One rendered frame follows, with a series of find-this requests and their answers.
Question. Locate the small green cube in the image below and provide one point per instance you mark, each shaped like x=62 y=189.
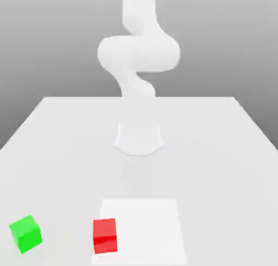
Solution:
x=26 y=233

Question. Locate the small red cube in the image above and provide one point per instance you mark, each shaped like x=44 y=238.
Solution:
x=105 y=233

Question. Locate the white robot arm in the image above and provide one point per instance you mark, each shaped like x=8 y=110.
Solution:
x=139 y=53

